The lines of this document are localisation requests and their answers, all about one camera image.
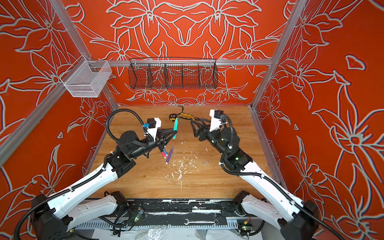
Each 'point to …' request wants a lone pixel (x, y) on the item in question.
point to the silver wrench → (216, 221)
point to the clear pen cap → (206, 162)
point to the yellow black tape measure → (172, 117)
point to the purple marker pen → (169, 156)
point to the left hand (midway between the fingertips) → (174, 129)
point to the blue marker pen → (165, 152)
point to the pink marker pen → (163, 155)
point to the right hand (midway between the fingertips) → (193, 120)
